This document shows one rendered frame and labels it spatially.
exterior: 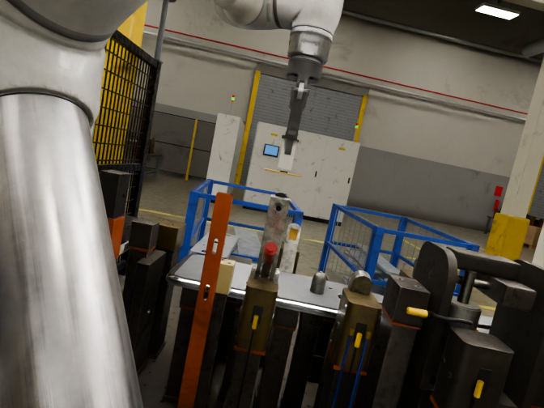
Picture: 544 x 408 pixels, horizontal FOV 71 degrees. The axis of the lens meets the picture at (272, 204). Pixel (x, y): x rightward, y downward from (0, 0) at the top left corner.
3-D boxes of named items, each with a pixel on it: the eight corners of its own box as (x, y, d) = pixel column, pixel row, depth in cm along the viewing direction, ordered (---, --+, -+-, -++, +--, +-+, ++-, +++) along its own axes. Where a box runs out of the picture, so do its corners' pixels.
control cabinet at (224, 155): (214, 190, 1095) (229, 105, 1065) (231, 194, 1098) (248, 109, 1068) (201, 201, 857) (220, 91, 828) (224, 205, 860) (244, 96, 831)
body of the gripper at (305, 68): (288, 62, 85) (280, 104, 86) (289, 53, 77) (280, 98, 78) (320, 70, 85) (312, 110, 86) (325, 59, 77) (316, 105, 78)
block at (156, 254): (147, 362, 98) (167, 251, 94) (129, 390, 86) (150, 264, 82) (136, 359, 98) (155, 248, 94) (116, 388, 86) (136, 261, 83)
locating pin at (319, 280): (320, 297, 89) (327, 270, 88) (322, 302, 86) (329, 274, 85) (308, 294, 89) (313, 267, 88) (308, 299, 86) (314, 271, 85)
